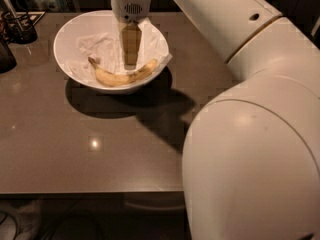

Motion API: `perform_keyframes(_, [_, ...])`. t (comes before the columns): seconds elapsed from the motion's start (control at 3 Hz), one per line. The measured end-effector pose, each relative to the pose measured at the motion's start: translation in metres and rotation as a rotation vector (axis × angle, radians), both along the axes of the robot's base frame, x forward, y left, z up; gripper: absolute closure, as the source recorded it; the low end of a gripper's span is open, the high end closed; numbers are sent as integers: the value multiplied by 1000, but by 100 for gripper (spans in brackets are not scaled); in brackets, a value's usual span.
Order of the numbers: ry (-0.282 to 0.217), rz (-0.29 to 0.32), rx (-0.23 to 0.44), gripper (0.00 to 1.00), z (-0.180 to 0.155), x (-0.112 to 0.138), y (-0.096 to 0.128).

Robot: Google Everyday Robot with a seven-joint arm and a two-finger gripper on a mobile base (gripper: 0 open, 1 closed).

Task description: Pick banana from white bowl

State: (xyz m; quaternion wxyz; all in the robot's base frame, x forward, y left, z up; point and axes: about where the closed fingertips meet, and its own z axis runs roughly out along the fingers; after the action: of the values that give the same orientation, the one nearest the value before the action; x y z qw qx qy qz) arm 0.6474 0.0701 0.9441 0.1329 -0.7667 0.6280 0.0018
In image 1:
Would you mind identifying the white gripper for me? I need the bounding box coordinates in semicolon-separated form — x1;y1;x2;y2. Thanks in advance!
111;0;151;66

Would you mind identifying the yellow banana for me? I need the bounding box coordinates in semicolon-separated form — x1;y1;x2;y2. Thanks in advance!
88;57;158;87

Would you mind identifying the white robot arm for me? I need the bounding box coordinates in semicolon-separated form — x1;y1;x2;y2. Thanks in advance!
174;0;320;240

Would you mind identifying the white ceramic bowl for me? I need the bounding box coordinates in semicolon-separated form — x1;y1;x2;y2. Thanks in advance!
53;10;170;96

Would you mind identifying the white paper napkin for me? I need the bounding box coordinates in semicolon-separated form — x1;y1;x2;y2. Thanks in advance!
66;20;172;90

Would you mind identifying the dark round container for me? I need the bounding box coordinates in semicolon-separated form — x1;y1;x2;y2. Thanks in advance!
0;38;17;73

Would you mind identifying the white pen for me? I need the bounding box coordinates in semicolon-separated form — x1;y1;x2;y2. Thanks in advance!
3;0;23;33

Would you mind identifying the black wire pen holder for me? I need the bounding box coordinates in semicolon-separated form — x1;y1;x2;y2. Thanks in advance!
2;11;38;44

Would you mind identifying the drawer handle under table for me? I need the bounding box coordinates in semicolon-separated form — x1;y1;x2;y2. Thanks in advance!
124;192;185;213

